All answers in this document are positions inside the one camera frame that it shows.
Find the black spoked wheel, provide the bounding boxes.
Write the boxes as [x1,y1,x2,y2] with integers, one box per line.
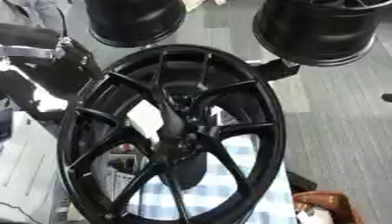
[56,44,288,224]

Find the thin black cable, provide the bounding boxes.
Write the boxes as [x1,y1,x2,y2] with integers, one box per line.
[53,6,71,39]

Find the black wheel stand bracket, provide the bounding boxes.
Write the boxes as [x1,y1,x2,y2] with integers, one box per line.
[248,58,302,82]

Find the black wheel rim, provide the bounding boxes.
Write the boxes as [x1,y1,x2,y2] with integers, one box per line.
[82,0,189,48]
[251,0,392,67]

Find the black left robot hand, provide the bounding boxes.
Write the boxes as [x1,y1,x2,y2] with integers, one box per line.
[35,37,108,101]

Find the brown bag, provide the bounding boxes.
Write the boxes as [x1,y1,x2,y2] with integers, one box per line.
[292,190,365,224]

